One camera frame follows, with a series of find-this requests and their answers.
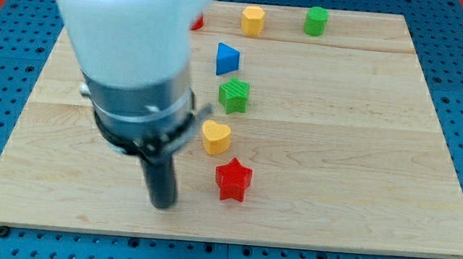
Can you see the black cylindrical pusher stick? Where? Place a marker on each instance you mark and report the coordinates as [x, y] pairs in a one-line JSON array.
[[160, 178]]

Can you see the silver metal end effector flange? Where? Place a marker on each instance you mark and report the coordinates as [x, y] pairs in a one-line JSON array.
[[155, 118]]

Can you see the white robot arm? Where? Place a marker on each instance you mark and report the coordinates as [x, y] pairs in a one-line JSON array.
[[135, 58]]

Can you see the yellow heart block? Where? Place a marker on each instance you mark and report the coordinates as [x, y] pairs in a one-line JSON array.
[[216, 137]]

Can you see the red star block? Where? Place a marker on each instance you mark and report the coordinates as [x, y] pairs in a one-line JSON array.
[[233, 179]]

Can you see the green star block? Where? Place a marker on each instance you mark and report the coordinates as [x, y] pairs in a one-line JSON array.
[[234, 95]]

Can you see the blue triangle block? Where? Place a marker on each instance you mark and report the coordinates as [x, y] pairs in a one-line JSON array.
[[227, 59]]

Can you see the yellow hexagon block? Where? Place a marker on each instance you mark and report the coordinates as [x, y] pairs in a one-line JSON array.
[[253, 20]]

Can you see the wooden board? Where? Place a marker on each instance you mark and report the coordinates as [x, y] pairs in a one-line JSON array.
[[347, 152]]

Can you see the green cylinder block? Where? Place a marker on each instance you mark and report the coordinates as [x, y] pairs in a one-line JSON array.
[[315, 21]]

